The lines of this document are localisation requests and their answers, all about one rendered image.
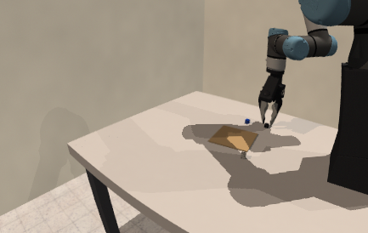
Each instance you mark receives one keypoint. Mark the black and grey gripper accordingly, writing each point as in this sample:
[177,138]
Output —
[277,98]

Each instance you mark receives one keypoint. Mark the brown flat mat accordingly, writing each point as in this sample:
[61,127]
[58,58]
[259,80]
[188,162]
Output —
[233,138]

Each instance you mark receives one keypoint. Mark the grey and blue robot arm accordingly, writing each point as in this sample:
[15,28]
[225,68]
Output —
[318,42]

